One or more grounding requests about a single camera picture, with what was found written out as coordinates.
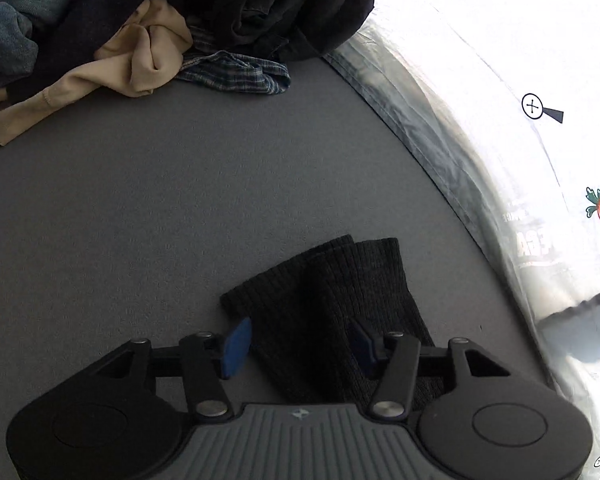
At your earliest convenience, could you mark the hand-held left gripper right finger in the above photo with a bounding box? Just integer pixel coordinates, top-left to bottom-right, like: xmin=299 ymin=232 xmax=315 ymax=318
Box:
xmin=347 ymin=317 xmax=511 ymax=420

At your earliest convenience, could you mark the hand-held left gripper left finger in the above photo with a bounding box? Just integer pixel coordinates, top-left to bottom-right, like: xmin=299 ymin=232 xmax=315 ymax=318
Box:
xmin=92 ymin=316 xmax=254 ymax=419

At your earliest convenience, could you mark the white printed plastic sheet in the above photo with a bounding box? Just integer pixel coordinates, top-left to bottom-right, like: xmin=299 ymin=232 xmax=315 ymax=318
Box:
xmin=322 ymin=0 xmax=600 ymax=480

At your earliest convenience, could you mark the dark grey ribbed knit garment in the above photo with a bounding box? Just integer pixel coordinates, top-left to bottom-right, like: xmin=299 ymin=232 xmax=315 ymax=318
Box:
xmin=220 ymin=234 xmax=449 ymax=407

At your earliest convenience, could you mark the beige garment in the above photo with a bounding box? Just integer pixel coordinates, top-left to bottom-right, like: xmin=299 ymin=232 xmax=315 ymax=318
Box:
xmin=0 ymin=0 xmax=194 ymax=147

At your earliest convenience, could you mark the black jacket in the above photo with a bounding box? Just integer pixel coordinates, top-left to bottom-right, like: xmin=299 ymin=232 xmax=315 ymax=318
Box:
xmin=180 ymin=0 xmax=377 ymax=64

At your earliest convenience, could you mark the blue plaid garment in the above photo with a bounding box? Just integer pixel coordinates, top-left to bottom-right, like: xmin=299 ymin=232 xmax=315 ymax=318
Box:
xmin=174 ymin=50 xmax=291 ymax=97

